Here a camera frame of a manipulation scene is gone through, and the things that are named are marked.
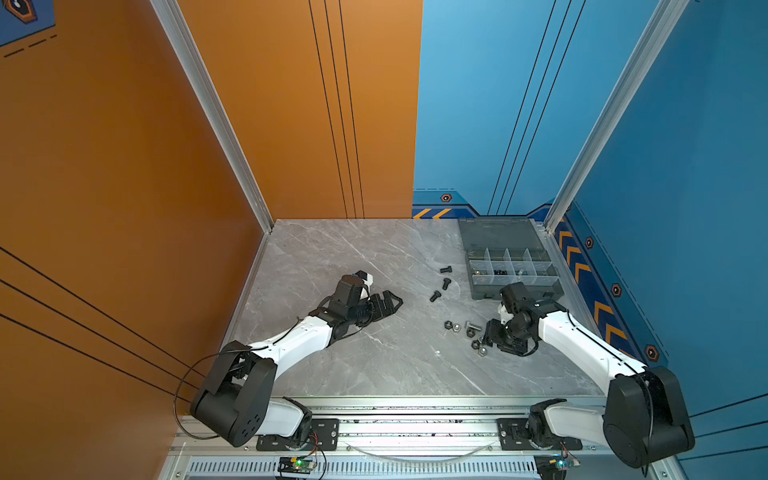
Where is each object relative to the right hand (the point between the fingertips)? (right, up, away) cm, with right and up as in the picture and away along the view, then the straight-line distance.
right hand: (487, 343), depth 85 cm
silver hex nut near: (-1, -3, +2) cm, 4 cm away
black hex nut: (-10, +4, +7) cm, 13 cm away
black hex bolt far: (-8, +20, +21) cm, 30 cm away
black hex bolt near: (-13, +11, +14) cm, 22 cm away
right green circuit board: (+12, -25, -14) cm, 31 cm away
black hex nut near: (-2, -1, +4) cm, 5 cm away
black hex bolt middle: (-9, +16, +18) cm, 25 cm away
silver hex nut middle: (-7, +3, +7) cm, 11 cm away
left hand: (-27, +11, +1) cm, 29 cm away
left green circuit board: (-50, -25, -14) cm, 58 cm away
